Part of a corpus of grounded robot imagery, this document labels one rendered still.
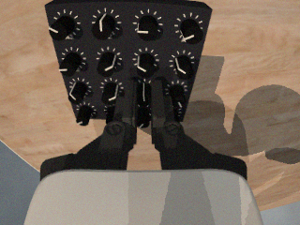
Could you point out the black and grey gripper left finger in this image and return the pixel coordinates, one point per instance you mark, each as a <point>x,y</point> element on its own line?
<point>106,151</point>

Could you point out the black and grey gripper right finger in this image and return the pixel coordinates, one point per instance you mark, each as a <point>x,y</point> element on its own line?
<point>177,150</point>

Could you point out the black knob box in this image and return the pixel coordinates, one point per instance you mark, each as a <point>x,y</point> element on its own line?
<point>169,34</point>

